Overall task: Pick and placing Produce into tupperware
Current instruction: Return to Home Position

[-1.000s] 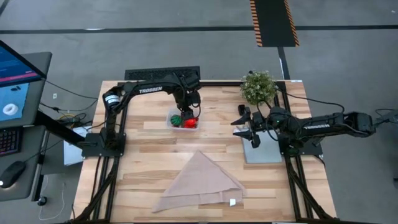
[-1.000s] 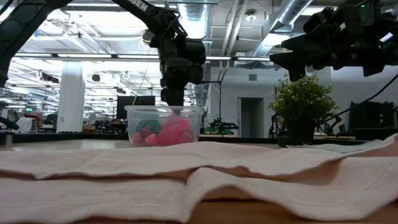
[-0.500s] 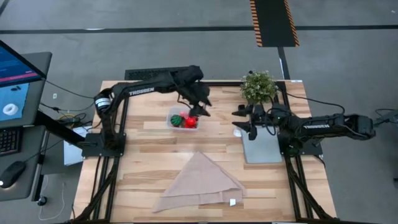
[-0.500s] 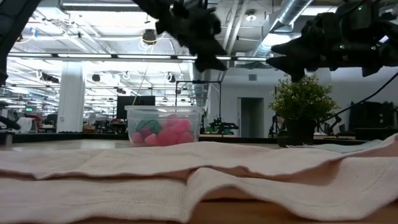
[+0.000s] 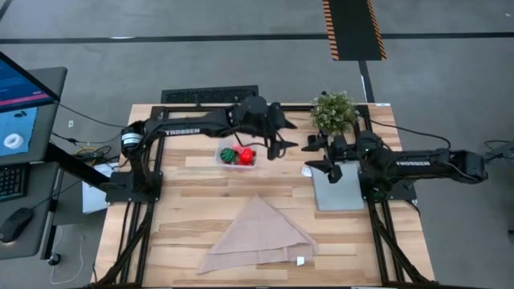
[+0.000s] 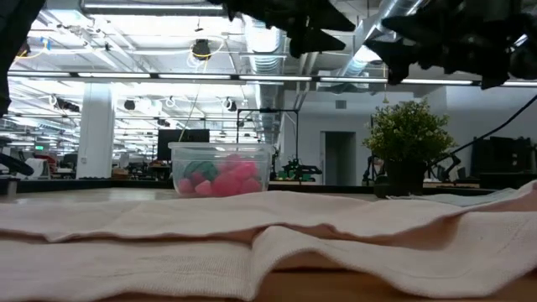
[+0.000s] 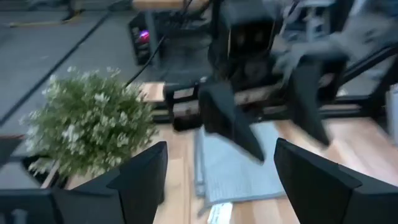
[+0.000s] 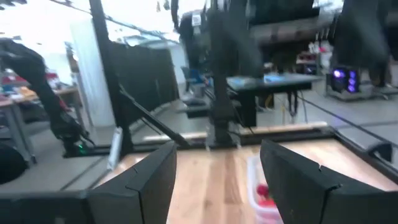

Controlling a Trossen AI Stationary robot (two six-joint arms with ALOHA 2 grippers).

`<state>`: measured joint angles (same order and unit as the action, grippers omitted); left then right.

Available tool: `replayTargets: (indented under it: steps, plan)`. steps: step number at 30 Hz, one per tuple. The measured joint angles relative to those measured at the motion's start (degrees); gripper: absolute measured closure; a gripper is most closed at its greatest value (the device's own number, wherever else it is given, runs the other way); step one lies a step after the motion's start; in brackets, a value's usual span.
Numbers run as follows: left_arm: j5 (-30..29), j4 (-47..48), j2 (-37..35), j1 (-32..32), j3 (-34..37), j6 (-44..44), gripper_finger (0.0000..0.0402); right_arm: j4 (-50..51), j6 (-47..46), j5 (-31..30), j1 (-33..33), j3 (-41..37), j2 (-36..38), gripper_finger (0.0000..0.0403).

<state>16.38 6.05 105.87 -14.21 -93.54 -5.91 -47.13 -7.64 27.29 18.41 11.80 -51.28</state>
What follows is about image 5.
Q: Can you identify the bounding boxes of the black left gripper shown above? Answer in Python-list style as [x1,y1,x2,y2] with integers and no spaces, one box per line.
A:
[240,96,300,161]

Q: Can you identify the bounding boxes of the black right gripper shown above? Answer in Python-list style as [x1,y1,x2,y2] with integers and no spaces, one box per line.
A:
[301,134,358,185]

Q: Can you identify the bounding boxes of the red bell pepper toy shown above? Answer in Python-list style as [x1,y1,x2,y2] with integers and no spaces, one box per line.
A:
[238,147,257,166]

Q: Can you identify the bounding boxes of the clear plastic tupperware container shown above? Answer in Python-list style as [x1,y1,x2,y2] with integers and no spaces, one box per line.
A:
[215,143,259,170]

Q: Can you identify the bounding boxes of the light blue cloth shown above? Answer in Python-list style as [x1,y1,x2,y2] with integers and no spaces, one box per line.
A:
[311,161,365,212]

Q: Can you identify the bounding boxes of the potted white-flowered green plant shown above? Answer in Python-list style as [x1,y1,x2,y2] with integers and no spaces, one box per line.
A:
[309,91,359,136]

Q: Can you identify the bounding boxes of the beige pink cloth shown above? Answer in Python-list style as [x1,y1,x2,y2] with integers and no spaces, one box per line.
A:
[196,194,320,275]

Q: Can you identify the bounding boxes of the black orange-striped floor mat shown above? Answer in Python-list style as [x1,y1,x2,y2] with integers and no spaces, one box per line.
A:
[322,0,388,62]

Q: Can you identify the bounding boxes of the white paper sheets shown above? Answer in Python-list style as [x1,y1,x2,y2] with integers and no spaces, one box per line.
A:
[81,161,118,214]

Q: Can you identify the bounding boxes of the computer monitor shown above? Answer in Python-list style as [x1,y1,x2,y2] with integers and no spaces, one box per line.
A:
[0,67,68,166]
[0,51,61,114]

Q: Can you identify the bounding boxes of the grey operator desk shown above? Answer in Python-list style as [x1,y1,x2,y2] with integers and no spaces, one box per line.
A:
[0,160,61,261]

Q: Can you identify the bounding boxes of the black keyboard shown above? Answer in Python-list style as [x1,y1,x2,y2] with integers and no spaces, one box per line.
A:
[0,163,26,202]

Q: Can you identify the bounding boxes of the black computer mouse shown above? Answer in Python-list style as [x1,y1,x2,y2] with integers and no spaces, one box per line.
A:
[0,206,35,244]

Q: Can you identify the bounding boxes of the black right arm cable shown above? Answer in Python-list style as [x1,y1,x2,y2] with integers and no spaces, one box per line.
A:
[357,116,453,150]

